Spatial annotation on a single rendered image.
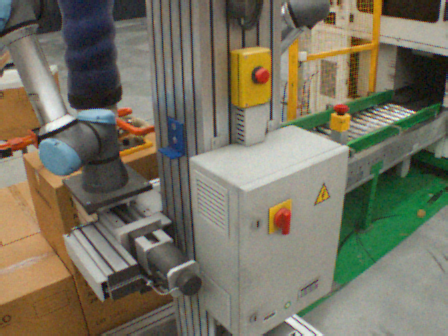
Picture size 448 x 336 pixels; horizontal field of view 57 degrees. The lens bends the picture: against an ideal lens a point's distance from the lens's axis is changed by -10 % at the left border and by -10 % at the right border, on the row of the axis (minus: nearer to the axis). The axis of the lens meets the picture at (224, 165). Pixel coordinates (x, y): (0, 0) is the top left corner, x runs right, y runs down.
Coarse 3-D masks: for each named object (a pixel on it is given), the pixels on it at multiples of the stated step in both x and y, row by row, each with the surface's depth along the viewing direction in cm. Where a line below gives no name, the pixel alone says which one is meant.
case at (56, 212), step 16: (32, 160) 175; (128, 160) 173; (144, 160) 177; (32, 176) 175; (48, 176) 162; (64, 176) 161; (144, 176) 179; (32, 192) 185; (48, 192) 161; (64, 192) 157; (48, 208) 169; (64, 208) 159; (48, 224) 178; (64, 224) 161; (48, 240) 189; (64, 256) 174
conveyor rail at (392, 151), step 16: (416, 128) 293; (432, 128) 309; (384, 144) 269; (400, 144) 281; (352, 160) 249; (368, 160) 259; (384, 160) 273; (400, 160) 288; (352, 176) 252; (368, 176) 266
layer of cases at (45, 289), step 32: (0, 192) 234; (0, 224) 204; (32, 224) 204; (0, 256) 181; (32, 256) 181; (0, 288) 162; (32, 288) 162; (64, 288) 170; (160, 288) 205; (0, 320) 155; (32, 320) 165; (64, 320) 175; (96, 320) 186; (128, 320) 199
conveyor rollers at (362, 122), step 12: (372, 108) 349; (384, 108) 350; (396, 108) 350; (360, 120) 321; (372, 120) 322; (384, 120) 323; (396, 120) 324; (312, 132) 301; (324, 132) 303; (348, 132) 299; (360, 132) 301
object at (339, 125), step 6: (336, 114) 199; (348, 114) 198; (336, 120) 197; (342, 120) 195; (348, 120) 198; (330, 126) 201; (336, 126) 198; (342, 126) 197; (348, 126) 200; (336, 132) 200; (342, 132) 199; (330, 138) 204; (336, 138) 201; (342, 138) 200; (342, 144) 202
